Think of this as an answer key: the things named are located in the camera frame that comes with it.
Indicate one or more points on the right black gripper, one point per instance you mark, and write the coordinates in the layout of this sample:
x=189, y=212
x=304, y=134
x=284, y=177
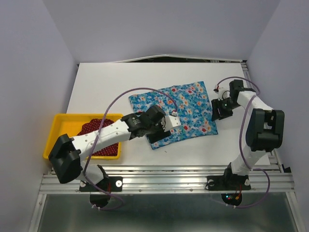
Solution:
x=215, y=103

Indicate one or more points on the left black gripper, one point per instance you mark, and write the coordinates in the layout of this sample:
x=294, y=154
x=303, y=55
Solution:
x=154, y=137

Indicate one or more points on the blue floral skirt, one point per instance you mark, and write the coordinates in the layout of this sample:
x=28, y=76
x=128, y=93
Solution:
x=194, y=110

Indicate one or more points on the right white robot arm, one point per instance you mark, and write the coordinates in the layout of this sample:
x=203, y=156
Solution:
x=261, y=132

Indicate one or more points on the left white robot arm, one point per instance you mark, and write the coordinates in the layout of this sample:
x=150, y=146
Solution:
x=70, y=156

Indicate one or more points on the red polka dot skirt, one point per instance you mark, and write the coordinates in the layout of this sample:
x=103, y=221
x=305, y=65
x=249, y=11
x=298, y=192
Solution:
x=108, y=153

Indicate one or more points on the yellow plastic tray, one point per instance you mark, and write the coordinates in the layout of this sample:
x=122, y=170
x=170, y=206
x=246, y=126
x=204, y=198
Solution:
x=70, y=124

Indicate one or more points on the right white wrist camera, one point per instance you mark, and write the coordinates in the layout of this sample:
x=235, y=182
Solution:
x=222, y=92

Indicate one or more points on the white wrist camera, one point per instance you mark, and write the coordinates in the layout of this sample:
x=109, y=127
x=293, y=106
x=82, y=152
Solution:
x=171, y=122
x=222, y=92

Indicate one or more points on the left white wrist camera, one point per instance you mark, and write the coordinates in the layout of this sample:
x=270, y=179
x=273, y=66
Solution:
x=171, y=122

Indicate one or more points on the aluminium frame rail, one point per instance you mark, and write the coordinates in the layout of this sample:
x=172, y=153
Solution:
x=191, y=179

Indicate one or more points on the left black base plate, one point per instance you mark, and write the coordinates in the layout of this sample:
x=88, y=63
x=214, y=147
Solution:
x=103, y=196

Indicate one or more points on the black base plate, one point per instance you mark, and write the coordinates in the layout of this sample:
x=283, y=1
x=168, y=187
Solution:
x=103, y=196
x=232, y=187

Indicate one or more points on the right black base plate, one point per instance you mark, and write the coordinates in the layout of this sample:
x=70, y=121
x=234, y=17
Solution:
x=232, y=187

